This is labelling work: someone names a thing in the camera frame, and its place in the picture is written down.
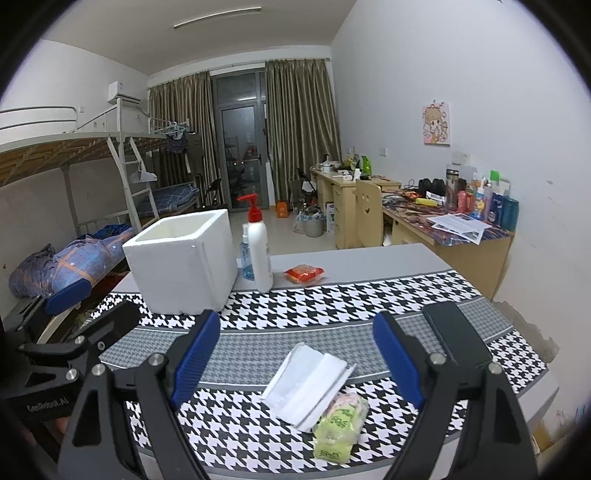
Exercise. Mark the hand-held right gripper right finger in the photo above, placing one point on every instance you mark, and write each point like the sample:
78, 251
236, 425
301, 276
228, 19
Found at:
397, 355

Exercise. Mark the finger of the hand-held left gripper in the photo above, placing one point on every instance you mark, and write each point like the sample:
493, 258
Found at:
106, 330
69, 296

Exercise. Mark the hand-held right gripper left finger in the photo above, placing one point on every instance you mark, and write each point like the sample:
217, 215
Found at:
196, 355

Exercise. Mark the white foam box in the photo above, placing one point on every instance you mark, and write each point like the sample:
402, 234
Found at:
180, 272

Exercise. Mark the white cloth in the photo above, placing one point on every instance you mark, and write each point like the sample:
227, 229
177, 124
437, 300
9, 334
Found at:
300, 387

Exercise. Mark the blue plaid quilt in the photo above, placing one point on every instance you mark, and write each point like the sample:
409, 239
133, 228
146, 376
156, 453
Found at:
85, 258

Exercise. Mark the purple grey blanket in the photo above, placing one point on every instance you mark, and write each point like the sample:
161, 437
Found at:
30, 274

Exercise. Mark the black phone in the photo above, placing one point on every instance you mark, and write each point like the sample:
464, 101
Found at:
452, 330

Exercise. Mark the black white houndstooth tablecloth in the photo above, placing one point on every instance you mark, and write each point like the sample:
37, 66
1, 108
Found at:
277, 332

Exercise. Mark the green snack packet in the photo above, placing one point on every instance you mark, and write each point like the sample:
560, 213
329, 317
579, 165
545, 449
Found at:
339, 429

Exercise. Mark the blue spray bottle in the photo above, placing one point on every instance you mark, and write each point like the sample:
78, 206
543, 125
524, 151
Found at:
247, 266

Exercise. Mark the white red pump bottle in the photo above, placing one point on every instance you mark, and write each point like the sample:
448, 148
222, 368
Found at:
259, 258

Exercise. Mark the light wooden desk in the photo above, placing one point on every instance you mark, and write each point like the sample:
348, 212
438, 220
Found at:
471, 263
344, 212

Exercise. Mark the white metal bed ladder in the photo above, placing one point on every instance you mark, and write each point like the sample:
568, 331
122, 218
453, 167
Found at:
134, 194

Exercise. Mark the red snack packet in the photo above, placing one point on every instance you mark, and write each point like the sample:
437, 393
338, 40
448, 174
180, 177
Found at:
304, 273

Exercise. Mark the printed desk mat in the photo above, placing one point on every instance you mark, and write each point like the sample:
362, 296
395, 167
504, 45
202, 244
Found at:
415, 219

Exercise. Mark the wooden chair with smiley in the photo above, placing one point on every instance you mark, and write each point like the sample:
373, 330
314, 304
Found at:
368, 217

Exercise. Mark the white clothes hanger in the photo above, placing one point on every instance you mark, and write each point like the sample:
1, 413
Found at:
143, 174

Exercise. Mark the blue checked mattress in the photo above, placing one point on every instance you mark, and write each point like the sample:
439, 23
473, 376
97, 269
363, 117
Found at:
173, 196

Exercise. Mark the printed paper sheets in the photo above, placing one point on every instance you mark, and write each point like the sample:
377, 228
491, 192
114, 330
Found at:
461, 226

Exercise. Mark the white metal bunk bed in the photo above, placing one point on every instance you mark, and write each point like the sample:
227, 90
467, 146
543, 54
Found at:
55, 147
138, 124

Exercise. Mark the blue white carton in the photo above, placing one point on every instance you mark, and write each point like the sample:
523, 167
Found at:
331, 217

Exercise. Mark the white bucket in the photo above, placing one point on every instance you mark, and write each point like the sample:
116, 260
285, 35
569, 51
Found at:
313, 226

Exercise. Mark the yellow packet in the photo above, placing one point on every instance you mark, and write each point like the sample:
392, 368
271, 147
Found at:
425, 201

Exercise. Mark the black folding chair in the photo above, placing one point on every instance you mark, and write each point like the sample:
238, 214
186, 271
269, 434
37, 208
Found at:
305, 187
213, 194

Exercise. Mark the orange box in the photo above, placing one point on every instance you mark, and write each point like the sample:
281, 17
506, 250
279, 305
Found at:
282, 208

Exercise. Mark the black pouch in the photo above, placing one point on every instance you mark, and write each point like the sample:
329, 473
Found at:
431, 187

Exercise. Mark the steel thermos bottle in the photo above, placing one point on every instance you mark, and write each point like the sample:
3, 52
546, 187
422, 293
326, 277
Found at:
452, 187

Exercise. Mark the group of toiletry bottles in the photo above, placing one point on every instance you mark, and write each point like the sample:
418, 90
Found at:
501, 210

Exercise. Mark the small white box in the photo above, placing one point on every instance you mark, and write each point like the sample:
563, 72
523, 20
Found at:
347, 175

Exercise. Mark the hanging dark clothes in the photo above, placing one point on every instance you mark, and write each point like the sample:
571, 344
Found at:
176, 142

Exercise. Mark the green plastic item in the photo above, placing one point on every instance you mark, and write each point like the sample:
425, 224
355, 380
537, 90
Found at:
366, 165

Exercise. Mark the white air conditioner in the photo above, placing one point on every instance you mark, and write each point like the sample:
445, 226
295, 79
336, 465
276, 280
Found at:
123, 91

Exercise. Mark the glass balcony door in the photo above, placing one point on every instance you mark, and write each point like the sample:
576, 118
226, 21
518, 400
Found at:
240, 138

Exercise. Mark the brown curtain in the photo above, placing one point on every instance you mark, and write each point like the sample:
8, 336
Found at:
300, 129
184, 106

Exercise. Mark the ceiling tube light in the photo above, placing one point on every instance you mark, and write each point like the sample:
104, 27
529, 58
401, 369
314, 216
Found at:
203, 18

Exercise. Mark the white wall box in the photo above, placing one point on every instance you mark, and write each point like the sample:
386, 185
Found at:
461, 158

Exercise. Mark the pink wall poster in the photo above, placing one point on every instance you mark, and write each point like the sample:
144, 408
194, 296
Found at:
436, 122

